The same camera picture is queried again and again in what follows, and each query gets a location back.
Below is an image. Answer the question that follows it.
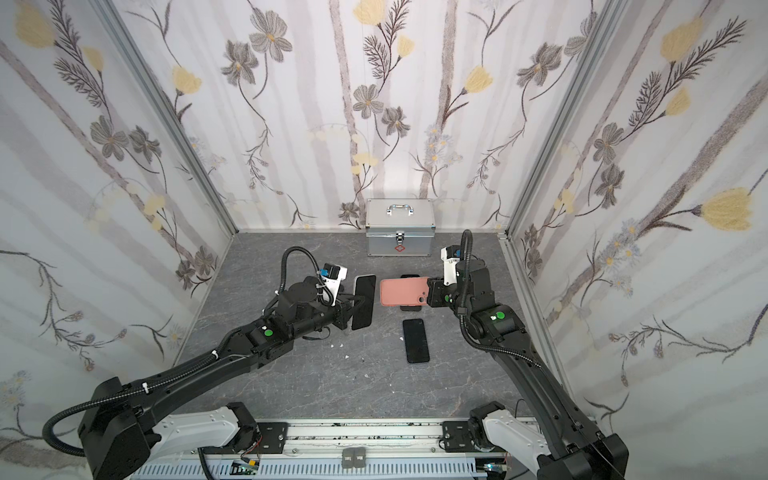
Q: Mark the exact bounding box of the pink phone case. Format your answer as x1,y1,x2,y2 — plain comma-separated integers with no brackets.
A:
379,277,429,307

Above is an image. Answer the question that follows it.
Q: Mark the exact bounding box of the black phone with pink edge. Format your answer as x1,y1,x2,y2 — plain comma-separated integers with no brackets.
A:
351,274,377,330

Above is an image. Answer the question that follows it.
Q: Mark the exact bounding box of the blue phone black screen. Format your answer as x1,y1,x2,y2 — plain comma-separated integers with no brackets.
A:
402,319,430,364

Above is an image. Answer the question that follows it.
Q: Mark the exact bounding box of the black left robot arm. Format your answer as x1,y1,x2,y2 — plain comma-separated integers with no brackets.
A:
77,279,376,479

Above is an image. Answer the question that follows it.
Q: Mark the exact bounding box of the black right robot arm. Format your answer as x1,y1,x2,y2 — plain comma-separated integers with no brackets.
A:
427,256,629,479

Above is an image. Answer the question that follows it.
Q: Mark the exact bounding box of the silver aluminium first aid case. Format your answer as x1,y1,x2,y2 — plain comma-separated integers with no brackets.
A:
365,198,436,257

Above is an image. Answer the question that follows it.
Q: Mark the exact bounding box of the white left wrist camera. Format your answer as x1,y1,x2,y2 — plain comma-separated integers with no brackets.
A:
320,263,348,299

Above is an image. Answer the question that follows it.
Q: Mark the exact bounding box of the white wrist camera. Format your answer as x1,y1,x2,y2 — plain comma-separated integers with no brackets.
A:
440,245,461,286
320,263,348,299

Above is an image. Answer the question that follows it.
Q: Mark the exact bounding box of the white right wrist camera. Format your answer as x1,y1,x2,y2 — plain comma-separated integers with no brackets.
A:
440,245,461,286

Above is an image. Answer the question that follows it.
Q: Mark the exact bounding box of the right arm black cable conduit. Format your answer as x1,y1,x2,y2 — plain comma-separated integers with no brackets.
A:
455,229,541,368

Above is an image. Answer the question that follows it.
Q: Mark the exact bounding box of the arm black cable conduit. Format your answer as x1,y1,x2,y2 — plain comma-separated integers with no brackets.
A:
455,229,541,368
41,245,325,458

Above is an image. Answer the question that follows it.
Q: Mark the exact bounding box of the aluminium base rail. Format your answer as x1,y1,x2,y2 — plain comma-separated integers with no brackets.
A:
133,419,535,479

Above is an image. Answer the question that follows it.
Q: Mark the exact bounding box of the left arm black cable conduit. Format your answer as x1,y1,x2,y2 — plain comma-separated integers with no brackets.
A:
41,245,325,458

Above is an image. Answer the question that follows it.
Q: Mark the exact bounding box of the white vented cable duct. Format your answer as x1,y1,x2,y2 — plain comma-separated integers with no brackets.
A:
128,458,490,480

